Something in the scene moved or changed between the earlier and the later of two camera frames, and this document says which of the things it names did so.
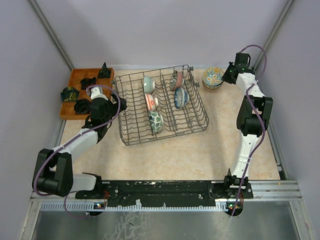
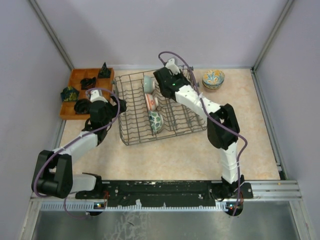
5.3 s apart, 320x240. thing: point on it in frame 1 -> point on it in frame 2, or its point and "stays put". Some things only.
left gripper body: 112,108 stays put
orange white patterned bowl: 151,102 stays put
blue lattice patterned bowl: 212,87 stays put
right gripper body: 226,76 -> 177,75
